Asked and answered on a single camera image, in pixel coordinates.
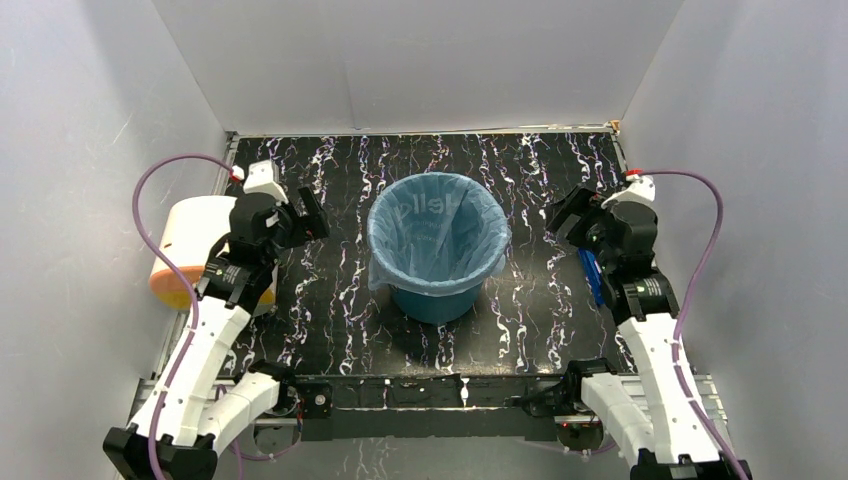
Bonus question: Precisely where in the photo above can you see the blue stapler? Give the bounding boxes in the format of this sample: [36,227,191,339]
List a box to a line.
[577,248,605,307]

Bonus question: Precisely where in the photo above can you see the cream orange round container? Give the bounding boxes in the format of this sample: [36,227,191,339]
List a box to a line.
[149,196,278,316]

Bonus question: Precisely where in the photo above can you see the light blue plastic bag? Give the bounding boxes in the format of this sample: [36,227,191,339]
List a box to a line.
[366,172,511,297]

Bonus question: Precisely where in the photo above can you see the teal plastic trash bin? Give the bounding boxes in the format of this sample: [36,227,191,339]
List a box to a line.
[390,284,483,325]

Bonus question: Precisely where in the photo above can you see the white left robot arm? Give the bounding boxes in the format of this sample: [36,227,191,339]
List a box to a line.
[103,187,329,479]

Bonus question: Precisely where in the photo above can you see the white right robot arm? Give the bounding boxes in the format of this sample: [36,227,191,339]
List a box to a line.
[546,187,752,479]

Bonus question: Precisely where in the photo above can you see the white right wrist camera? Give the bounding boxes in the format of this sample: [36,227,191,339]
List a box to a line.
[601,169,656,209]

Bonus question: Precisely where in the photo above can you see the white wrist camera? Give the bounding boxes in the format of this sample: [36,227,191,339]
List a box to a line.
[601,169,656,209]
[230,160,288,203]

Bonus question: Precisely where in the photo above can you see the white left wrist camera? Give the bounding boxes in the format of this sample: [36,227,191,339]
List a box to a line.
[230,160,288,203]

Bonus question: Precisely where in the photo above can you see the black front mounting rail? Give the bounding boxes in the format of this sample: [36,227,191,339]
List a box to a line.
[235,372,627,444]

